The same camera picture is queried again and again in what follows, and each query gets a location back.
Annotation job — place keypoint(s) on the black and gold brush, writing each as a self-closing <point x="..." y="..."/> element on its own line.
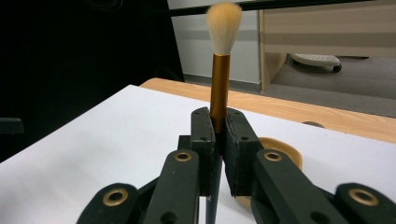
<point x="219" y="87"/>

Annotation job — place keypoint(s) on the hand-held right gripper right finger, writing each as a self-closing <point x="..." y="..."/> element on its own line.
<point x="239" y="140"/>

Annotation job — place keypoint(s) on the low wheeled platform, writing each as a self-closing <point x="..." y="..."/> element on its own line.
<point x="314" y="59"/>

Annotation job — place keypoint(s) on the black curtain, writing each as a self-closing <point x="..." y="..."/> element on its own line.
<point x="62" y="62"/>

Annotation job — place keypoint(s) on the round wooden brush holder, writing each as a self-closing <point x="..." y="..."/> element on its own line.
<point x="286" y="152"/>

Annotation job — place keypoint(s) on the light wooden desk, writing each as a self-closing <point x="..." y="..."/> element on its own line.
<point x="327" y="31"/>

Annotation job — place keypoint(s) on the white table mat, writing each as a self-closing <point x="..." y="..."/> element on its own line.
<point x="93" y="149"/>

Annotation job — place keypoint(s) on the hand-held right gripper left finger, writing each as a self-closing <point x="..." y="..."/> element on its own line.
<point x="202" y="130"/>

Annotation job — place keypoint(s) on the wooden table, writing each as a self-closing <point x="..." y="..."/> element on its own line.
<point x="280" y="109"/>

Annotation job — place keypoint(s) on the white cabinet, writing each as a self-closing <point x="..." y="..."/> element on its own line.
<point x="193" y="46"/>

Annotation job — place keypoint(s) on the black metal frame bar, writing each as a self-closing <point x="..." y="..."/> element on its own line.
<point x="280" y="5"/>

